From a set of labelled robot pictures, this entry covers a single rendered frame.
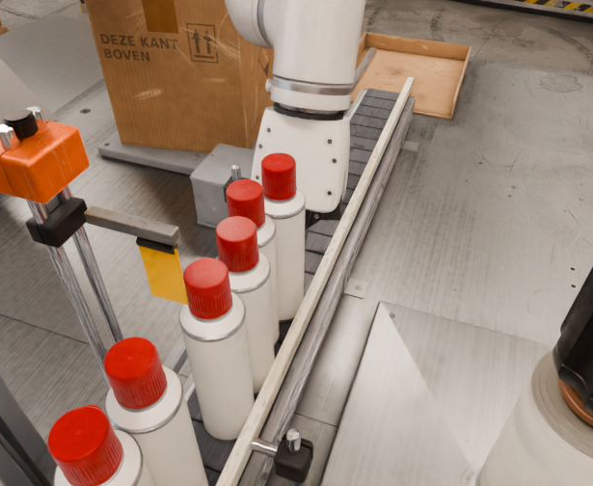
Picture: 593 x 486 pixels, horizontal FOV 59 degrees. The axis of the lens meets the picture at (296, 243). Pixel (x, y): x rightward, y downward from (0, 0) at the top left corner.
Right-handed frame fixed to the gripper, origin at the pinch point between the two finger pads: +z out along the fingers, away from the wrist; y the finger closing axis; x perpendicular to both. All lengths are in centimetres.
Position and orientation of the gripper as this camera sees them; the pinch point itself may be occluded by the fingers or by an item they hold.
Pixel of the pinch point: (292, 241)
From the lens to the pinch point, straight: 61.1
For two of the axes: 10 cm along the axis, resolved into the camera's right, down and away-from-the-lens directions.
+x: 3.2, -3.4, 8.8
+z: -1.1, 9.1, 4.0
